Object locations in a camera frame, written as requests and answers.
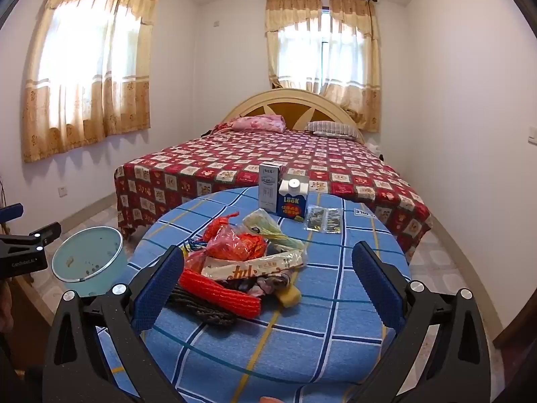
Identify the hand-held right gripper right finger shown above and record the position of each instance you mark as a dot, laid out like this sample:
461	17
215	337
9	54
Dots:
377	289

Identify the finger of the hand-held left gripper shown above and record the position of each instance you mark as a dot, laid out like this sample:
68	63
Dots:
10	213
47	233

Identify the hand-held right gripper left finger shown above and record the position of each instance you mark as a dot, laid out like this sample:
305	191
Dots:
159	285

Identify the light blue stool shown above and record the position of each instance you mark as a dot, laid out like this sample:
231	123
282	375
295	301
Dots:
88	256

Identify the red plastic bag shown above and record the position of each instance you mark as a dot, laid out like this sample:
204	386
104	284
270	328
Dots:
235	247

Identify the plaid cloth rag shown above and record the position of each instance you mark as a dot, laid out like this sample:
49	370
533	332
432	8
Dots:
268	283

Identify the yellow-green plastic bag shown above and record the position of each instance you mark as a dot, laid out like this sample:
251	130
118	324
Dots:
260	222

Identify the brown wooden furniture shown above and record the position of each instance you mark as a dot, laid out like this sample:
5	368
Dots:
29	298

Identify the dark grey knitted cloth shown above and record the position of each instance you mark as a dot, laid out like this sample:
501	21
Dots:
201	312

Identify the red foam mesh sleeve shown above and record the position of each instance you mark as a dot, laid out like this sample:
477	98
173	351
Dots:
218	294

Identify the blue plaid tablecloth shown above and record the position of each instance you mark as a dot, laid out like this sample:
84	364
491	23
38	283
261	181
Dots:
319	268

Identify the clear sachet with dark contents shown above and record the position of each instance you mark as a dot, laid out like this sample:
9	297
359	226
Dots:
314	218
332	220

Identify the yellow sponge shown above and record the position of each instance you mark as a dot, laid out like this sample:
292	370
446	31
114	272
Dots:
289	297

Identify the orange and white snack wrapper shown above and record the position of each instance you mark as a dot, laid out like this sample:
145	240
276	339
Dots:
251	266

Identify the blue carton with white cap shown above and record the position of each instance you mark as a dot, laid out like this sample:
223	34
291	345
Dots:
291	208

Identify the beige floral window curtain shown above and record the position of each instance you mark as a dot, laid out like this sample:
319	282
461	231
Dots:
84	105
360	92

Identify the tall white milk carton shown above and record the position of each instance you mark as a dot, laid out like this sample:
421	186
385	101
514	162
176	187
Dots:
268	189

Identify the brown wooden door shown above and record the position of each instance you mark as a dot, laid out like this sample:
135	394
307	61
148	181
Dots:
520	323

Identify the red patterned bedspread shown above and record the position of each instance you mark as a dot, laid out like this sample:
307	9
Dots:
235	155

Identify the striped pillow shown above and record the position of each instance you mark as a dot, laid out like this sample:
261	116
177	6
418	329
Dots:
331	127

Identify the pink floral pillow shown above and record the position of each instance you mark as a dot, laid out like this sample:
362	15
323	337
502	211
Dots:
260	122

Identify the cream wooden headboard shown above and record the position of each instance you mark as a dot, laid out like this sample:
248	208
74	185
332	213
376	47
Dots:
293	98

